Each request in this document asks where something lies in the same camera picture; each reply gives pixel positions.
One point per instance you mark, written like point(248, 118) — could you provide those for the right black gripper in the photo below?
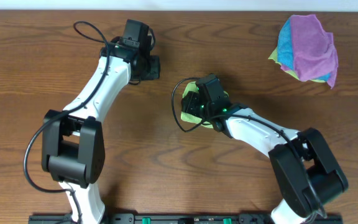
point(189, 103)

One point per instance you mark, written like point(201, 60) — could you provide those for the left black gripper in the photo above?
point(151, 68)

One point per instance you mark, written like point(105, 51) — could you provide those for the light green microfiber cloth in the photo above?
point(191, 86)

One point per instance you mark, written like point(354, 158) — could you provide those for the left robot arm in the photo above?
point(72, 142)

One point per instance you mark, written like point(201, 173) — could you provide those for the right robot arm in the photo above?
point(307, 172)

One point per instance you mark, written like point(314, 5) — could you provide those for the green cloth under pile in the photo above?
point(274, 56)

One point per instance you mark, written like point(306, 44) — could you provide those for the blue microfiber cloth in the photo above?
point(284, 45)

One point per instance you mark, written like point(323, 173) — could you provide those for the purple microfiber cloth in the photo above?
point(314, 53)

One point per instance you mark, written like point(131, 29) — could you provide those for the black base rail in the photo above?
point(128, 218)

